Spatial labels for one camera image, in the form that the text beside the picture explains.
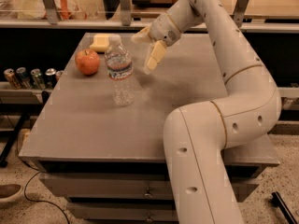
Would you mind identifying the shoe tip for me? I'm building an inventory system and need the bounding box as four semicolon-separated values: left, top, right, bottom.
0;184;22;203

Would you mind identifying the right metal bracket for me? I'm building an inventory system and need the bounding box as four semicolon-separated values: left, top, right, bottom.
231;0;249;28

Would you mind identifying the left metal bracket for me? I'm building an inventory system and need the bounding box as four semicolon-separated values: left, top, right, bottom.
43;0;60;25

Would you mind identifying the yellow sponge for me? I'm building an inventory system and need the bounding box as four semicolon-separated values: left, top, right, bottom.
90;34;110;52

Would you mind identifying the green drink can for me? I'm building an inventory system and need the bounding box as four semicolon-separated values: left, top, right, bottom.
30;68;46;90

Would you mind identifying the lower grey drawer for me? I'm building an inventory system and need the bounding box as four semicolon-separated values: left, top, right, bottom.
67;203;178;222

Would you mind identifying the middle metal bracket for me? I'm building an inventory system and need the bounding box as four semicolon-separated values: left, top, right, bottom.
120;0;132;26

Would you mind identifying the orange white bag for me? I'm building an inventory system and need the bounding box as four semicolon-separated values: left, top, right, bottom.
42;0;87;21

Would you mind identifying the dark drink can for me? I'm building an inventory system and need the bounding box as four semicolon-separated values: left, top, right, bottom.
45;68;57;88

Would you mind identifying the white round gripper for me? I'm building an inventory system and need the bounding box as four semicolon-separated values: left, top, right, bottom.
131;13;181;75

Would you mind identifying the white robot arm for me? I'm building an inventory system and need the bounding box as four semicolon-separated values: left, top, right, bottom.
132;0;281;224

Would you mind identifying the black floor cable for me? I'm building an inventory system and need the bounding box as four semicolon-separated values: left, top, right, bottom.
15;140;71;224

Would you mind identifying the orange drink can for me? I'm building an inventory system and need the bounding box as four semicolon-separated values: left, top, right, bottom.
4;68;21;89

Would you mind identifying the grey drawer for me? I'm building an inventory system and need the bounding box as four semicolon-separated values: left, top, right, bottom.
67;203;178;222
39;172;260;203

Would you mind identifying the black bar on floor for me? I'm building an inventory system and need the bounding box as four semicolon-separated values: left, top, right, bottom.
271;191;298;224

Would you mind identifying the red drink can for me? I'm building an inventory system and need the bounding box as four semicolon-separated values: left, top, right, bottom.
55;70;64;81

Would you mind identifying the upper grey drawer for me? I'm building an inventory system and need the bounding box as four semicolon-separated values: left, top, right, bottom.
39;172;260;203

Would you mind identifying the metal bracket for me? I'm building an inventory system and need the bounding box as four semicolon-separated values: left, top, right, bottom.
231;0;249;28
120;0;132;26
43;0;60;25

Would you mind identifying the red apple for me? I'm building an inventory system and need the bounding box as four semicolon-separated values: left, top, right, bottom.
75;49;100;76

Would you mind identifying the clear plastic water bottle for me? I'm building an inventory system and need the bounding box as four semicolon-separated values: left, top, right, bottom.
105;35;134;106

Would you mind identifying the black table leg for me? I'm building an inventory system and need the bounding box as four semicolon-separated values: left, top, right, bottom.
0;108;29;168

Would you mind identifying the grey drawer cabinet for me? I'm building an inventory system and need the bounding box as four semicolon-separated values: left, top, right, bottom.
18;32;280;224

